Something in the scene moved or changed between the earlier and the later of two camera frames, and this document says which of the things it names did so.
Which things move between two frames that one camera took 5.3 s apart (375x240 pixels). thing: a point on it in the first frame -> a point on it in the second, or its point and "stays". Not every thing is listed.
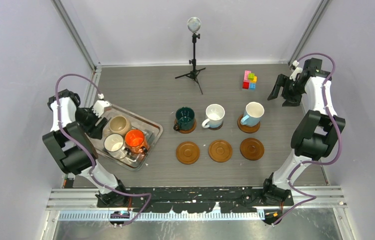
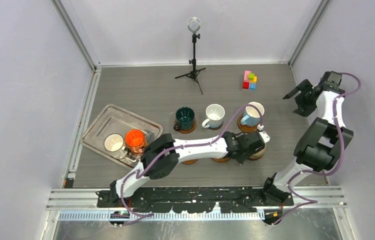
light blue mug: (252, 114) stays
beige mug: (119, 124) -> (258, 154)
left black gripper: (95, 131) -> (241, 160)
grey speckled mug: (113, 144) stays
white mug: (215, 113) stays
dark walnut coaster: (217, 128) stays
